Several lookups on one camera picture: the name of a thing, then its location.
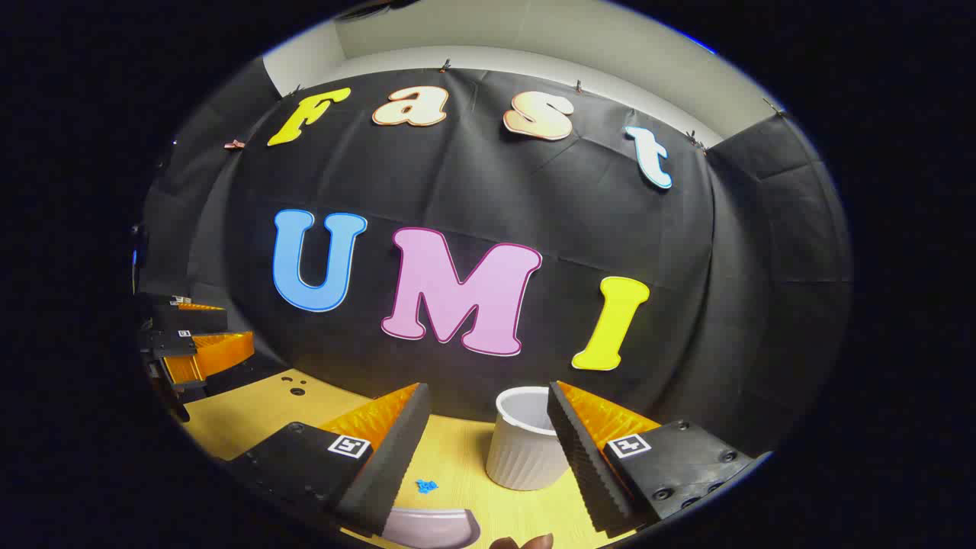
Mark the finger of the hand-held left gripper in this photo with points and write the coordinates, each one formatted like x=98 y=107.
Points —
x=171 y=343
x=164 y=314

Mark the white ribbed garbage bin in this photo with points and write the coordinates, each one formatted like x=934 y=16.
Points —
x=518 y=457

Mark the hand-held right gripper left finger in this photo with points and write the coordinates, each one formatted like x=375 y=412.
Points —
x=396 y=457

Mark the lilac plastic dustpan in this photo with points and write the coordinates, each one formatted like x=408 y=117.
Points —
x=435 y=526

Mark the black backdrop cloth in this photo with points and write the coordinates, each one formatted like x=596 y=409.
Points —
x=488 y=191

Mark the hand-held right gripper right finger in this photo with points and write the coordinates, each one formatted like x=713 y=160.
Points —
x=587 y=465

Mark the yellow wooden desktop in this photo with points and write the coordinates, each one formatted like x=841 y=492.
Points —
x=457 y=457

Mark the blue paper scrap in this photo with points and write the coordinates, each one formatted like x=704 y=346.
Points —
x=426 y=486

